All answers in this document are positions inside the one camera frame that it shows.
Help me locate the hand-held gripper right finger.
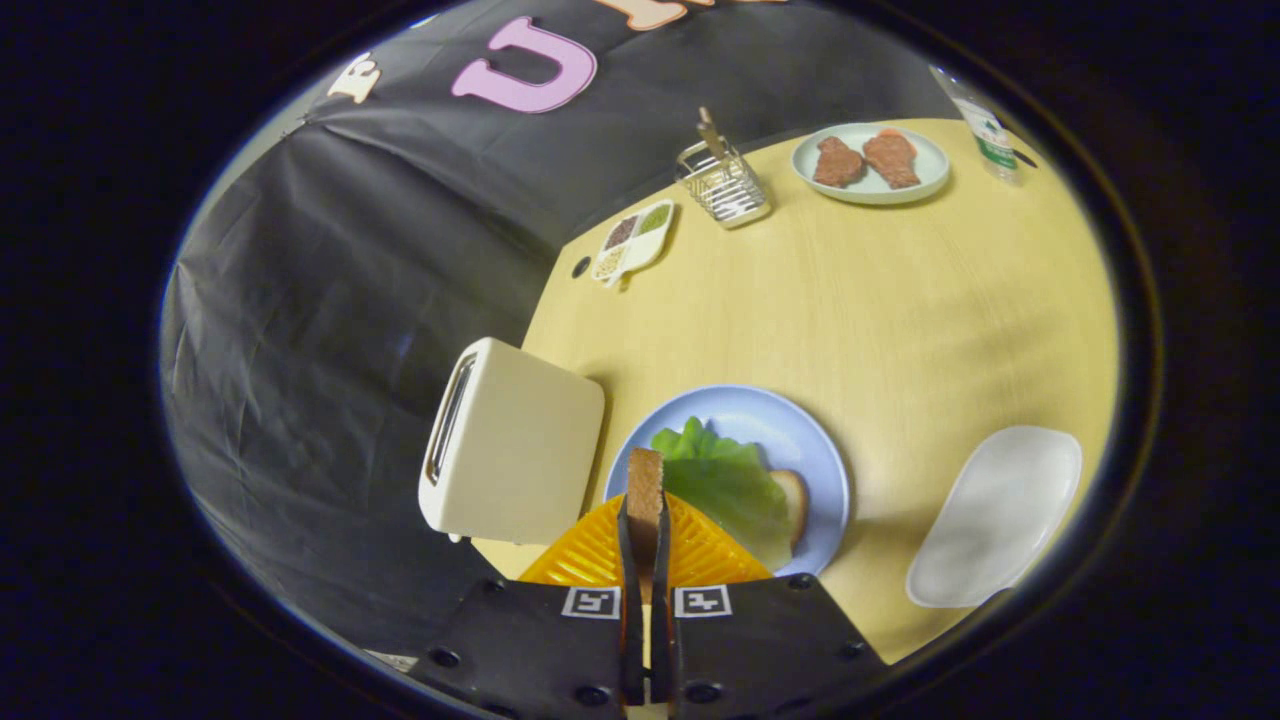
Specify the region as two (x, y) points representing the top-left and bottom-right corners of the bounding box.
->
(650, 493), (889, 720)

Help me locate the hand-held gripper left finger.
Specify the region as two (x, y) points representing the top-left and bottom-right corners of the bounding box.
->
(410, 493), (647, 720)

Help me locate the toasted bread slice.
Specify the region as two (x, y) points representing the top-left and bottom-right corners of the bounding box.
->
(626, 447), (666, 601)

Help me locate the green lettuce leaf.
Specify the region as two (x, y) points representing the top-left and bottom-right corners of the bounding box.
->
(651, 417), (794, 571)

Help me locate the bread slice under ham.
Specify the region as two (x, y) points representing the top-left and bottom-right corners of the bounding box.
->
(768, 469), (810, 546)

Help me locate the white toaster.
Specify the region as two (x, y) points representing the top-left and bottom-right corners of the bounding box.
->
(418, 337), (606, 546)

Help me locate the blue plate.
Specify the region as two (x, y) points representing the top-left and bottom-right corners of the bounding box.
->
(603, 385), (851, 578)

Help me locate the white plate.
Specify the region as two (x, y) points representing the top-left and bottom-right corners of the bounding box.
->
(906, 426), (1084, 609)

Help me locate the white divided bean dish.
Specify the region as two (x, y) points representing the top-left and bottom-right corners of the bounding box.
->
(591, 200), (676, 289)

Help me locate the black backdrop cloth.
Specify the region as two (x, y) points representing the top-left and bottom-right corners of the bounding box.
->
(160, 0), (961, 651)

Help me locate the pale green plate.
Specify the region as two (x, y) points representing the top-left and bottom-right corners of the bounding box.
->
(791, 122), (951, 206)

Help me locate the clear water bottle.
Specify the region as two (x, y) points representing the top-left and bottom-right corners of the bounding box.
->
(930, 65), (1021, 186)

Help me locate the wire utensil holder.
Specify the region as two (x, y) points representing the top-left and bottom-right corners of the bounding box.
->
(675, 140), (773, 230)

